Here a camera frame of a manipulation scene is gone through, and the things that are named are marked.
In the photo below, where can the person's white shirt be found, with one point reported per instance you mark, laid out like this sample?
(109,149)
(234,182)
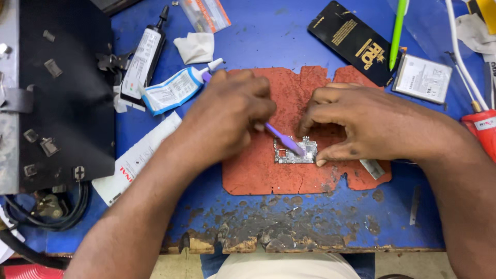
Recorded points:
(286,267)

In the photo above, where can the person's right hand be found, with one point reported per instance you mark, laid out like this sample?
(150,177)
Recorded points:
(379,124)

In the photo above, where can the clear plastic sheet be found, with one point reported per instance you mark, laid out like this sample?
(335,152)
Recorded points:
(426,27)

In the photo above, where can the white cloth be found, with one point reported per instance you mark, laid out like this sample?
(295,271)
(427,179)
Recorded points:
(474,35)

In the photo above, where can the small grey tape strip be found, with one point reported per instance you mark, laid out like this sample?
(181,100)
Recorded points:
(372,168)

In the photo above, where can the black gold printed card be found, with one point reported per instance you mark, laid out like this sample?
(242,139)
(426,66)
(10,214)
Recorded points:
(348,35)

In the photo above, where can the thin metal blade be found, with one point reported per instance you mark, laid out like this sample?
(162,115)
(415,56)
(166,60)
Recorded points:
(414,205)

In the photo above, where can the silver phone battery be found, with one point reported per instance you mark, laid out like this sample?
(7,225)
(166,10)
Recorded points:
(422,78)

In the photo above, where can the black metal clip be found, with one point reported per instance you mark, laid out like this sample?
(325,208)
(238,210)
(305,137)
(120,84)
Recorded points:
(112,62)

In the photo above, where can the white blue glue tube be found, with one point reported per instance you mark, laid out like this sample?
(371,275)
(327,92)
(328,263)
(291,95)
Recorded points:
(170,91)

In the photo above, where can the purple cleaning brush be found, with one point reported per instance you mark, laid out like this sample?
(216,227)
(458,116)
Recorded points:
(283,138)

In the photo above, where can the person's left hand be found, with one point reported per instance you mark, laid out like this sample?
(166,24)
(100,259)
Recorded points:
(224,112)

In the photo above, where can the yellow black tool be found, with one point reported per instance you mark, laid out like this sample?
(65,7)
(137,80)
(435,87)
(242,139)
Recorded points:
(484,9)

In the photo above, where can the blue worn work mat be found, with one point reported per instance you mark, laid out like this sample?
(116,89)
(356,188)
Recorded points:
(271,38)

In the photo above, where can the crumpled white tissue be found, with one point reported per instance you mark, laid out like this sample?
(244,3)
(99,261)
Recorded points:
(195,47)

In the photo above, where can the grey power plug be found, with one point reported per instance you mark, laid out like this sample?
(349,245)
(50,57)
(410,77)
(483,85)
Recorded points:
(48,206)

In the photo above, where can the red worn silicone mat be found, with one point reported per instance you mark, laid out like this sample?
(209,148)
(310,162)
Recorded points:
(255,174)

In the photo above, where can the long white paper packet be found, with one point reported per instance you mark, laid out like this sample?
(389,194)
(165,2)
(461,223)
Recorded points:
(133,162)

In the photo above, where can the clear plastic packet orange print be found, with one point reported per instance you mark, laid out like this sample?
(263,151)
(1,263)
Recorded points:
(205,13)

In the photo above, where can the small phone circuit board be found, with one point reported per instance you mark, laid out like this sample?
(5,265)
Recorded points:
(284,157)

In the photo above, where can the torn white paper scrap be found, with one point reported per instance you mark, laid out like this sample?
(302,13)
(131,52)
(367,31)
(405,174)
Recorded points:
(120,104)

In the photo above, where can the green plastic pry tool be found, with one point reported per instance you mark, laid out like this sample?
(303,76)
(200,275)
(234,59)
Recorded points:
(397,35)

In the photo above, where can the person's left fingers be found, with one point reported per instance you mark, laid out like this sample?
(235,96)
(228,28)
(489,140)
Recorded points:
(255,100)

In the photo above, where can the black glue tube white label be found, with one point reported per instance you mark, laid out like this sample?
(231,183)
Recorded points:
(145,62)

